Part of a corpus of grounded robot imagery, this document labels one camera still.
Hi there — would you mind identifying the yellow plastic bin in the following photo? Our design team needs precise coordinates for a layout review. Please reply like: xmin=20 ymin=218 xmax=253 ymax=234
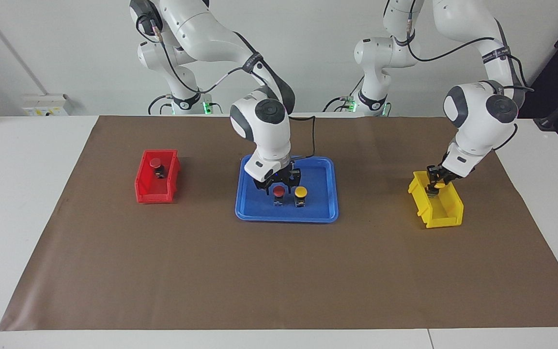
xmin=407 ymin=169 xmax=465 ymax=229

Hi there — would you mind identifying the blue plastic tray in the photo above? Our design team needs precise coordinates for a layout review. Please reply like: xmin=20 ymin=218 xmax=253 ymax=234
xmin=234 ymin=154 xmax=340 ymax=223

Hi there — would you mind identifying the brown paper table mat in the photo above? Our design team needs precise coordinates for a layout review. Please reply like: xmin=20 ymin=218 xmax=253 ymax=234
xmin=0 ymin=115 xmax=558 ymax=332

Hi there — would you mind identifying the red plastic bin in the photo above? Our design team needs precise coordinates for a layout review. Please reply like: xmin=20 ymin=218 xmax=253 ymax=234
xmin=135 ymin=149 xmax=182 ymax=204

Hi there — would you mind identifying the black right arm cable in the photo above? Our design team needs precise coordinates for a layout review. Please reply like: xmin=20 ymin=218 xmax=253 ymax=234
xmin=135 ymin=12 xmax=316 ymax=160

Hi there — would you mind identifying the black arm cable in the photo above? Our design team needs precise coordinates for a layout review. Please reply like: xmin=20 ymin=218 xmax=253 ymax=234
xmin=405 ymin=12 xmax=535 ymax=151
xmin=135 ymin=12 xmax=316 ymax=160

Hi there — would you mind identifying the black base cable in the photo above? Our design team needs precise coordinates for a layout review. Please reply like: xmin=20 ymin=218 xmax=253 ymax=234
xmin=323 ymin=78 xmax=364 ymax=113
xmin=148 ymin=95 xmax=173 ymax=115

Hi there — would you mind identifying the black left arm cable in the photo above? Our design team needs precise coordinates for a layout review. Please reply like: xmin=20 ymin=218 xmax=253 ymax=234
xmin=405 ymin=12 xmax=535 ymax=151

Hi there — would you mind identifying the white wall power outlet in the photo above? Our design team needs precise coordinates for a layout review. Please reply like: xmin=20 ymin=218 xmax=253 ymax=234
xmin=21 ymin=94 xmax=70 ymax=117

